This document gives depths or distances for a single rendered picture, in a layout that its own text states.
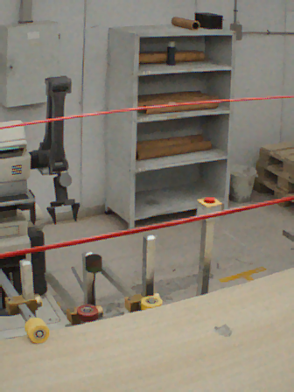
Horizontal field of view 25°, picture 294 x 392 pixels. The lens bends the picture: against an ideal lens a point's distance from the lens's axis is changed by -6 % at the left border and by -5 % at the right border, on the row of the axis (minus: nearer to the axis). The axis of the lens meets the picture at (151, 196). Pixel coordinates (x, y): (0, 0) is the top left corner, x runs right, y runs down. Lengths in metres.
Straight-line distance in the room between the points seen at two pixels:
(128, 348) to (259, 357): 0.46
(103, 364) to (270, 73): 4.34
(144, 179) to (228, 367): 3.61
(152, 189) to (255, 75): 1.37
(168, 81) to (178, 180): 0.88
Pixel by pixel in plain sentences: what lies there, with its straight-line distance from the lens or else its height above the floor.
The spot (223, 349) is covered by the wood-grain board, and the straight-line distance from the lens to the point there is 2.34.
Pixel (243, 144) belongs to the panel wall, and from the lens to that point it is 6.17.
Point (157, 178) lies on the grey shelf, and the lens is 5.75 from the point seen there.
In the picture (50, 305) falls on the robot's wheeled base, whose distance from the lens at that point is 3.77.
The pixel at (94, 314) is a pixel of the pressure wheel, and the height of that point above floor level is 0.90.
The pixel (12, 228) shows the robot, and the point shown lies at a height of 0.85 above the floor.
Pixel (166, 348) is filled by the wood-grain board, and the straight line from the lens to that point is 2.33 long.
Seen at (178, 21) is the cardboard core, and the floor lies 1.60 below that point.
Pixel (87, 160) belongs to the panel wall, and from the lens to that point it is 5.41.
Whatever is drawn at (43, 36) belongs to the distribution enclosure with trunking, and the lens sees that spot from 4.77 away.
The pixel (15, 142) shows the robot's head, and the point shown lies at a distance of 3.10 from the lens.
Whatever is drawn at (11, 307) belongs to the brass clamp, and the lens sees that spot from 2.46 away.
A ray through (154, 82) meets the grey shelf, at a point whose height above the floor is 1.05.
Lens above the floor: 2.23
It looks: 22 degrees down
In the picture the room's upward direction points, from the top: 2 degrees clockwise
